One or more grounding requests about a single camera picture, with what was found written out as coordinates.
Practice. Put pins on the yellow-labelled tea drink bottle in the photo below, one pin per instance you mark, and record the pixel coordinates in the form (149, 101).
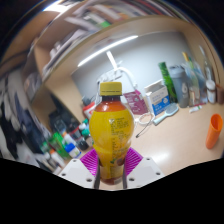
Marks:
(111, 130)

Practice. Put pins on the clear glass bottle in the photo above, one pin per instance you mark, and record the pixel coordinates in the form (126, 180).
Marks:
(206, 66)

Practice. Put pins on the red and white canister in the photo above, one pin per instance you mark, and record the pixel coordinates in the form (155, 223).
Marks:
(88, 110)

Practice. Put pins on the white desk lamp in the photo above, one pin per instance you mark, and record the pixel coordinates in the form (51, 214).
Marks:
(113, 63)

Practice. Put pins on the grey shaker bottle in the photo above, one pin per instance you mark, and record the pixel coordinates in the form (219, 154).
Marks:
(179, 88)

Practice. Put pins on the hanging dark clothes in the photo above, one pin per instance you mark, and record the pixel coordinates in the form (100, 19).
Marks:
(13, 130)

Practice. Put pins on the blue and white carton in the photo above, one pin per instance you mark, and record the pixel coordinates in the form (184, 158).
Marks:
(158, 100)

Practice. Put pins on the brown ceramic mug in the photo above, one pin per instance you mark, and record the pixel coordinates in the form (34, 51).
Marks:
(220, 95)

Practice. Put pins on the pink packet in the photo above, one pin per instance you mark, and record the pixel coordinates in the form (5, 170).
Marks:
(136, 103)

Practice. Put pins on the tall green bottle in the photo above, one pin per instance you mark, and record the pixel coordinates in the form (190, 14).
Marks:
(166, 81)

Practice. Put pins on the white toothpaste tube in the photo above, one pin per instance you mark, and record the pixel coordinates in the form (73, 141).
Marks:
(196, 108)

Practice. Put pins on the light blue hairbrush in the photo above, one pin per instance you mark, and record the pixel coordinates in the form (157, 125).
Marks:
(168, 111)

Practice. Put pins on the slim white light strip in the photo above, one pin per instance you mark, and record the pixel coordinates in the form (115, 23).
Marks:
(106, 49)

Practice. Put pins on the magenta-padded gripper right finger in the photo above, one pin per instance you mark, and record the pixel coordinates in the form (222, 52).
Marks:
(143, 171)

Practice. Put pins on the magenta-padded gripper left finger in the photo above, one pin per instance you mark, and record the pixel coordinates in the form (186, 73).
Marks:
(75, 173)

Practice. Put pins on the orange plastic cup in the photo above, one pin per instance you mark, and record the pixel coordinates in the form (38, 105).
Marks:
(213, 131)

